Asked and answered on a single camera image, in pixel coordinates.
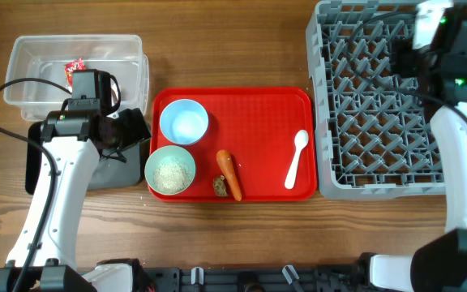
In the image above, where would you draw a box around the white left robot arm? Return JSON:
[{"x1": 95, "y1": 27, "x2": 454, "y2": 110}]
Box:
[{"x1": 0, "y1": 109, "x2": 152, "y2": 291}]

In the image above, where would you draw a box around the white plastic spoon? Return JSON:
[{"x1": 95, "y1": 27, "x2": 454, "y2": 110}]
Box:
[{"x1": 285, "y1": 130, "x2": 309, "y2": 190}]

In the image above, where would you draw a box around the light blue small bowl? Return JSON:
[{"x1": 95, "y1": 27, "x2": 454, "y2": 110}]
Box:
[{"x1": 160, "y1": 99, "x2": 209, "y2": 145}]

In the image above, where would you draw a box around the green bowl with rice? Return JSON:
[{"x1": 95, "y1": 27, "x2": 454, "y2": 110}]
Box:
[{"x1": 144, "y1": 145, "x2": 196, "y2": 195}]

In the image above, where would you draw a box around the red serving tray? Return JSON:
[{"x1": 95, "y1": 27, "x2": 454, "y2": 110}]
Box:
[{"x1": 150, "y1": 87, "x2": 317, "y2": 203}]

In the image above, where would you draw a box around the clear plastic bin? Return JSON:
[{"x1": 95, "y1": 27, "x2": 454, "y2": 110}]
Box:
[{"x1": 4, "y1": 34, "x2": 149, "y2": 122}]

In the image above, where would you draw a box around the black tray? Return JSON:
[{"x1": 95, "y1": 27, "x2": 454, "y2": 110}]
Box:
[{"x1": 25, "y1": 114, "x2": 143, "y2": 194}]

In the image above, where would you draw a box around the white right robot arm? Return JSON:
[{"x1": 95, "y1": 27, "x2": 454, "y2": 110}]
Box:
[{"x1": 362, "y1": 40, "x2": 467, "y2": 291}]

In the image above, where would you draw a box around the orange carrot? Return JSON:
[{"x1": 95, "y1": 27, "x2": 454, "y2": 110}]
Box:
[{"x1": 216, "y1": 150, "x2": 242, "y2": 201}]

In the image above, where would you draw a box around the grey dishwasher rack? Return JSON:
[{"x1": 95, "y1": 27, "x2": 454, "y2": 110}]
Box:
[{"x1": 306, "y1": 1, "x2": 446, "y2": 200}]

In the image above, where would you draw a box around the red snack wrapper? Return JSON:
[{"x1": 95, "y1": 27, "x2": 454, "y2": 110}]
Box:
[{"x1": 64, "y1": 58, "x2": 86, "y2": 87}]

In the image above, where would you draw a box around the brown shiitake mushroom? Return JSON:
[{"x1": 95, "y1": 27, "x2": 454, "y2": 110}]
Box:
[{"x1": 212, "y1": 174, "x2": 228, "y2": 197}]

